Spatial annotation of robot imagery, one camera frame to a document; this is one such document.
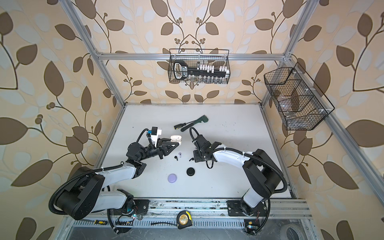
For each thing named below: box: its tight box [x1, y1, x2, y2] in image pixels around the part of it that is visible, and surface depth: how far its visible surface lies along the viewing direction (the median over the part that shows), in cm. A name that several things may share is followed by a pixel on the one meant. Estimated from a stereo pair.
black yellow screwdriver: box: [174, 120, 196, 130], surface depth 107 cm
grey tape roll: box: [280, 224, 305, 240], surface depth 68 cm
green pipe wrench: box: [180, 114, 209, 132], surface depth 111 cm
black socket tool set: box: [173, 60, 230, 80], surface depth 84 cm
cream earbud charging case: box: [170, 135, 182, 142], surface depth 74 cm
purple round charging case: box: [167, 173, 177, 184], surface depth 86 cm
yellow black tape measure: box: [176, 210, 193, 230], surface depth 70 cm
